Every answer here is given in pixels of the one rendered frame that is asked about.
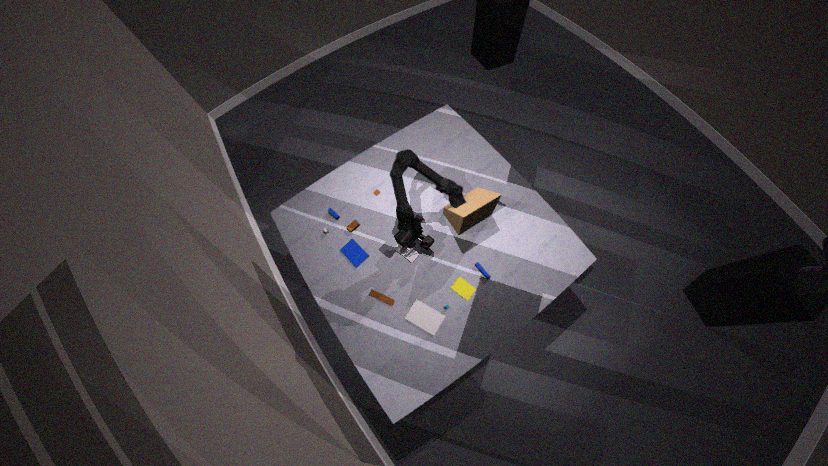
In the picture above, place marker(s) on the blue flat plate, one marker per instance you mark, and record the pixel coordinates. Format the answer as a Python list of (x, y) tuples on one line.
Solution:
[(354, 253)]

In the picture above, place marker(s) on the brown flat bar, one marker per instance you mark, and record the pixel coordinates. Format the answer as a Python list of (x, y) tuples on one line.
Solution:
[(381, 297)]

